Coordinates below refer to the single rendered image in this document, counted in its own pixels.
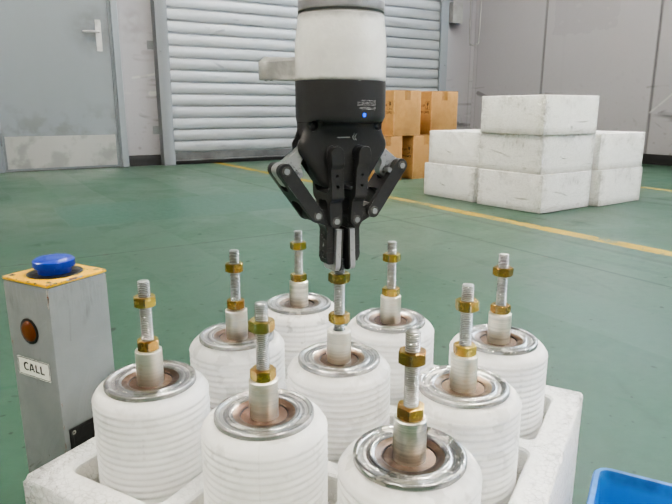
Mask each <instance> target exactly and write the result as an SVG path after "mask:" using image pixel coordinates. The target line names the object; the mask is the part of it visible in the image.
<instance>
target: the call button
mask: <svg viewBox="0 0 672 504"><path fill-rule="evenodd" d="M75 264H76V263H75V257H74V256H72V255H70V254H49V255H43V256H39V257H36V258H35V259H34V260H32V268H33V269H35V270H37V273H38V275H42V276H54V275H61V274H66V273H69V272H71V271H72V266H74V265H75Z"/></svg>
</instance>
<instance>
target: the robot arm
mask: <svg viewBox="0 0 672 504"><path fill-rule="evenodd" d="M384 13H385V0H298V17H297V30H296V38H295V57H265V56H264V57H263V58H262V59H261V60H260V61H259V62H258V65H259V80H264V81H295V116H296V122H297V131H296V135H295V137H294V139H293V141H292V151H291V152H290V153H289V154H287V155H286V156H285V157H284V158H283V159H282V160H281V161H279V162H271V163H270V164H269V165H268V169H267V170H268V173H269V174H270V176H271V177H272V179H273V180H274V181H275V183H276V184H277V185H278V187H279V188H280V190H281V191H282V192H283V194H284V195H285V196H286V198H287V199H288V200H289V202H290V203H291V205H292V206H293V207H294V209H295V210H296V211H297V213H298V214H299V216H300V217H301V218H303V219H308V220H311V221H312V222H314V223H317V224H318V225H319V227H320V235H319V257H320V260H321V261H322V262H324V266H325V267H326V268H327V269H330V270H332V271H340V270H341V269H342V258H344V260H345V261H344V262H345V264H344V265H345V266H344V267H345V269H352V268H354V267H355V261H357V260H358V258H359V255H360V249H359V248H360V244H359V243H360V241H359V226H360V224H361V222H362V221H363V220H365V219H367V218H369V217H376V216H377V215H378V214H379V212H380V211H381V209H382V207H383V206H384V204H385V203H386V201H387V199H388V198H389V196H390V194H391V193H392V191H393V189H394V188H395V186H396V184H397V183H398V181H399V180H400V178H401V176H402V175H403V173H404V171H405V169H406V168H407V162H406V161H405V159H401V158H396V157H395V156H393V155H392V154H391V153H390V152H389V151H388V150H387V149H386V148H385V147H386V141H385V138H384V136H383V133H382V128H381V127H382V122H383V120H384V118H385V102H386V58H387V42H386V32H385V21H384ZM301 165H302V166H303V168H304V169H305V171H306V172H307V174H308V175H309V177H310V178H311V180H312V181H313V195H314V197H315V199H316V201H315V199H314V198H313V197H312V195H311V194H310V192H309V191H308V189H307V188H306V187H305V185H304V184H303V182H302V181H301V178H302V176H303V172H302V169H301ZM373 169H374V171H375V172H374V174H373V175H372V177H371V178H370V180H369V182H368V177H369V176H370V174H371V172H372V171H373ZM351 186H352V187H351Z"/></svg>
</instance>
